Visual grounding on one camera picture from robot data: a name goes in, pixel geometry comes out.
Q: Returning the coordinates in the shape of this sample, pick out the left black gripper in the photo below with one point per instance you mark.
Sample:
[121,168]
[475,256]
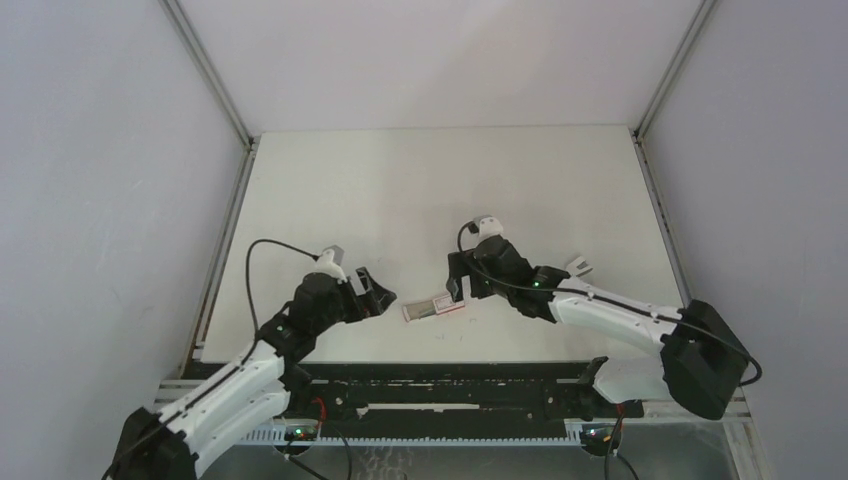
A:
[373,301]

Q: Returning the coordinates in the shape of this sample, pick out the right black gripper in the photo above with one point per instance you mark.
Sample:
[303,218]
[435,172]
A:
[463,264]

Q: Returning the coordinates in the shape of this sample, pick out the red white staple box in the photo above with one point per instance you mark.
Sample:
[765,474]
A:
[433,307]

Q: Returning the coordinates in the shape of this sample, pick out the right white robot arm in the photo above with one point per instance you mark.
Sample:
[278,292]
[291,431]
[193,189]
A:
[692,355]

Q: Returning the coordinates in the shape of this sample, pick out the left green circuit board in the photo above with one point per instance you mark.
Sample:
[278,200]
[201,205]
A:
[301,434]

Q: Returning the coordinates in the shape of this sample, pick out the green circuit board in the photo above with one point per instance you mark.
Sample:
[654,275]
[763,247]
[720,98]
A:
[301,434]
[599,434]

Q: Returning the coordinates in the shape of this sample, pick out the right green circuit board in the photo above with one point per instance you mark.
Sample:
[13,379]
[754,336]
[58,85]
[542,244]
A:
[599,434]

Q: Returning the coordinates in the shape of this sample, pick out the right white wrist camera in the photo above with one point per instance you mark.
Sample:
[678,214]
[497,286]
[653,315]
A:
[484,227]

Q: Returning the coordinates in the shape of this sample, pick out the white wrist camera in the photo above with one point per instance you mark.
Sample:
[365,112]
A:
[484,227]
[329,262]

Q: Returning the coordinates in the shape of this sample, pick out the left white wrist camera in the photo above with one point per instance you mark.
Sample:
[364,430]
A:
[329,262]

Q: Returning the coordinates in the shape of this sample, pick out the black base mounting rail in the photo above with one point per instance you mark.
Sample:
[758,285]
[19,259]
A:
[453,397]

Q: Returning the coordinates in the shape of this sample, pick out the white slotted cable duct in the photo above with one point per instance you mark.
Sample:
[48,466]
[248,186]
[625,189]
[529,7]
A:
[559,434]

